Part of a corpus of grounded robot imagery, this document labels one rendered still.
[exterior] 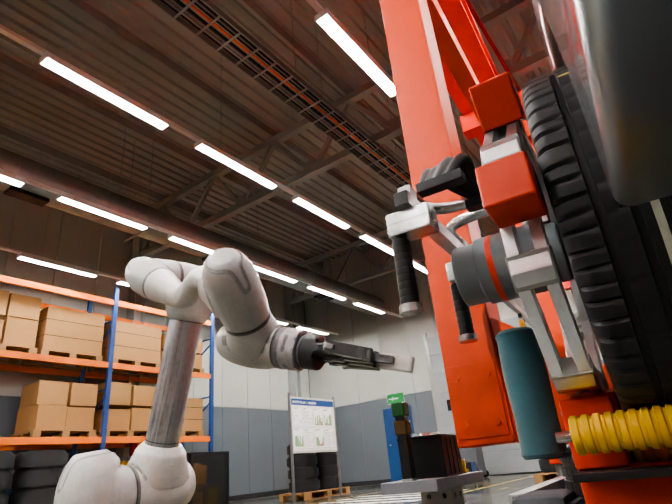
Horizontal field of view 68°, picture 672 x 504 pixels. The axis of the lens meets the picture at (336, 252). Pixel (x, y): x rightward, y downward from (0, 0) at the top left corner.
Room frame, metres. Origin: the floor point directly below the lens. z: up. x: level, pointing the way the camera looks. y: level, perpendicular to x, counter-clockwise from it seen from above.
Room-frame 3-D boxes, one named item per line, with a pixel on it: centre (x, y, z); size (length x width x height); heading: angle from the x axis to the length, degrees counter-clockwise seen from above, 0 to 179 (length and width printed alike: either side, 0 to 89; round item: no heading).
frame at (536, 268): (0.93, -0.42, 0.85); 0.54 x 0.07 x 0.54; 151
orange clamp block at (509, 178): (0.65, -0.27, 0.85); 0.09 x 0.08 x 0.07; 151
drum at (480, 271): (0.97, -0.36, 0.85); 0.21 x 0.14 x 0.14; 61
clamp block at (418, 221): (0.88, -0.16, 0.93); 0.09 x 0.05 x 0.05; 61
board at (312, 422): (10.47, 0.77, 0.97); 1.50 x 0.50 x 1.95; 146
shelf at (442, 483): (1.70, -0.24, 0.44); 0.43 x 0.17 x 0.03; 151
